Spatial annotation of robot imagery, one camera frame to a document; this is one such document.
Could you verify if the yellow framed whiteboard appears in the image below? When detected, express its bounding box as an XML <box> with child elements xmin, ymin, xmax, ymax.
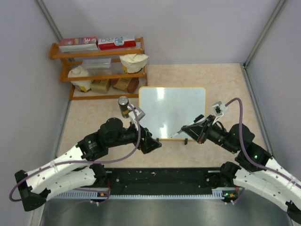
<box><xmin>139</xmin><ymin>86</ymin><xmax>206</xmax><ymax>140</ymax></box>

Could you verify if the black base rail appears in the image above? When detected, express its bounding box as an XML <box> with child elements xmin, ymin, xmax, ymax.
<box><xmin>92</xmin><ymin>168</ymin><xmax>235</xmax><ymax>195</ymax></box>

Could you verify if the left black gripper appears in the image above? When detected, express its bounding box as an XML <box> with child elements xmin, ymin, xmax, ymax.
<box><xmin>108</xmin><ymin>119</ymin><xmax>161</xmax><ymax>154</ymax></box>

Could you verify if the black drink can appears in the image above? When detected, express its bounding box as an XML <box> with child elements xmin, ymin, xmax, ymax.
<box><xmin>118</xmin><ymin>96</ymin><xmax>129</xmax><ymax>118</ymax></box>

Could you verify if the red white box right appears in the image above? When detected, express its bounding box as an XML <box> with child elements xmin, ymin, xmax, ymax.
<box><xmin>98</xmin><ymin>35</ymin><xmax>136</xmax><ymax>50</ymax></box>

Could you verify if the tan brown box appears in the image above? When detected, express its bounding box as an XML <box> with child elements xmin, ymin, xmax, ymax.
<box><xmin>91</xmin><ymin>79</ymin><xmax>111</xmax><ymax>94</ymax></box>

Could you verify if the cream paper bag right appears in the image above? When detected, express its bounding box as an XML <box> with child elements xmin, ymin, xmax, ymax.
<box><xmin>119</xmin><ymin>54</ymin><xmax>149</xmax><ymax>73</ymax></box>

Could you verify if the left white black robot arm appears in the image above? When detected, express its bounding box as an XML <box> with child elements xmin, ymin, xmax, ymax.
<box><xmin>15</xmin><ymin>118</ymin><xmax>162</xmax><ymax>211</ymax></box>

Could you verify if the reddish brown packet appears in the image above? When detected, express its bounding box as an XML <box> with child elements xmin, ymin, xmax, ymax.
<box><xmin>111</xmin><ymin>78</ymin><xmax>139</xmax><ymax>93</ymax></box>

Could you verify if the red white box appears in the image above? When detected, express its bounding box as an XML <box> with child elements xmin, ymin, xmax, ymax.
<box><xmin>58</xmin><ymin>36</ymin><xmax>98</xmax><ymax>53</ymax></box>
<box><xmin>98</xmin><ymin>35</ymin><xmax>136</xmax><ymax>50</ymax></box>

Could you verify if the wooden three tier shelf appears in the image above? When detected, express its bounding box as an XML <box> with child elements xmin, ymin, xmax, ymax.
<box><xmin>49</xmin><ymin>37</ymin><xmax>148</xmax><ymax>100</ymax></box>

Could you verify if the clear plastic container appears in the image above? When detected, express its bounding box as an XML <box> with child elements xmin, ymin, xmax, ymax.
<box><xmin>82</xmin><ymin>58</ymin><xmax>112</xmax><ymax>76</ymax></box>

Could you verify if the red white box left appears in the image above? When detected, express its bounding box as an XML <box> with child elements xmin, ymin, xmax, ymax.
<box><xmin>58</xmin><ymin>36</ymin><xmax>98</xmax><ymax>53</ymax></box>

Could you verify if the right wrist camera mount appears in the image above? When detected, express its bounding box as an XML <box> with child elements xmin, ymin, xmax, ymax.
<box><xmin>212</xmin><ymin>101</ymin><xmax>227</xmax><ymax>124</ymax></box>

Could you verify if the white black marker pen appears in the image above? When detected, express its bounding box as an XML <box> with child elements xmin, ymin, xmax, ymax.
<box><xmin>171</xmin><ymin>114</ymin><xmax>204</xmax><ymax>138</ymax></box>

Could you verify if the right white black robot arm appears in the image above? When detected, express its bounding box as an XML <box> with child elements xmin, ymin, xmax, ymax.
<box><xmin>181</xmin><ymin>115</ymin><xmax>301</xmax><ymax>223</ymax></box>

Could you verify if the white flour bag left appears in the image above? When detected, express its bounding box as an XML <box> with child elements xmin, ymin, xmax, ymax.
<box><xmin>68</xmin><ymin>65</ymin><xmax>93</xmax><ymax>93</ymax></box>

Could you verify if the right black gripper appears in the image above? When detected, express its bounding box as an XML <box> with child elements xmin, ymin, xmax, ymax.
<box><xmin>181</xmin><ymin>114</ymin><xmax>238</xmax><ymax>153</ymax></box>

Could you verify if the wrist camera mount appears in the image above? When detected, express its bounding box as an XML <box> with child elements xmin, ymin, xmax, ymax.
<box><xmin>127</xmin><ymin>104</ymin><xmax>145</xmax><ymax>130</ymax></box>
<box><xmin>212</xmin><ymin>101</ymin><xmax>227</xmax><ymax>124</ymax></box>

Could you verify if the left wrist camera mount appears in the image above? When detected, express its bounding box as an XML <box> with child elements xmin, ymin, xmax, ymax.
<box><xmin>127</xmin><ymin>104</ymin><xmax>145</xmax><ymax>130</ymax></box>

